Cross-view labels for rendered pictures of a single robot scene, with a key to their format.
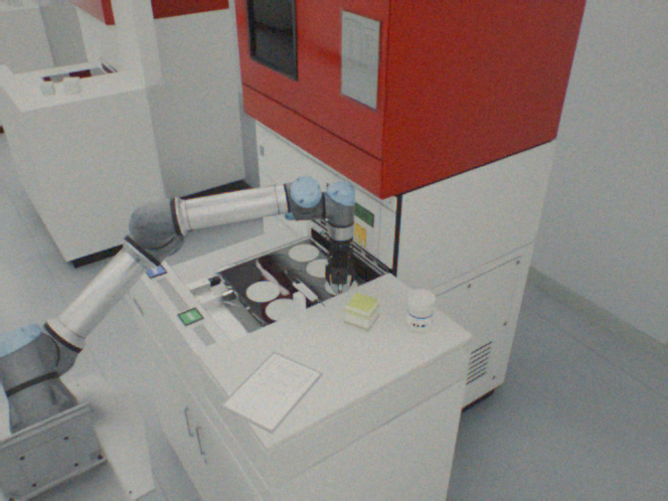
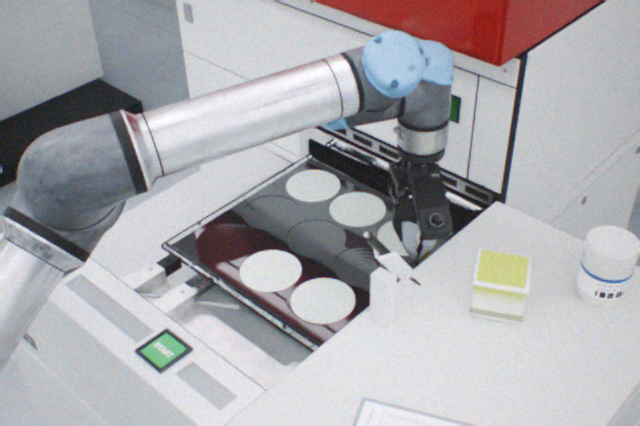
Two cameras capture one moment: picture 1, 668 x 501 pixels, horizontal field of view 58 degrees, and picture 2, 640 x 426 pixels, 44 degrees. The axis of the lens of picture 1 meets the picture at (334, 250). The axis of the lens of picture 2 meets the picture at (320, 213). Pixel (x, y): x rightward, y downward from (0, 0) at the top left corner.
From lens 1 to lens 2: 66 cm
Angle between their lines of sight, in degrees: 10
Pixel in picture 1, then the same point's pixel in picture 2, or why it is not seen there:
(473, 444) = not seen: outside the picture
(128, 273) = (30, 290)
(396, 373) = (613, 398)
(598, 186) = not seen: outside the picture
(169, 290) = (99, 301)
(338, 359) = (493, 389)
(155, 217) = (87, 161)
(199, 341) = (201, 401)
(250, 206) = (286, 109)
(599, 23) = not seen: outside the picture
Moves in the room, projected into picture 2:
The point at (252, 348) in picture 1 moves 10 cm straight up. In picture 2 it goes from (317, 397) to (315, 342)
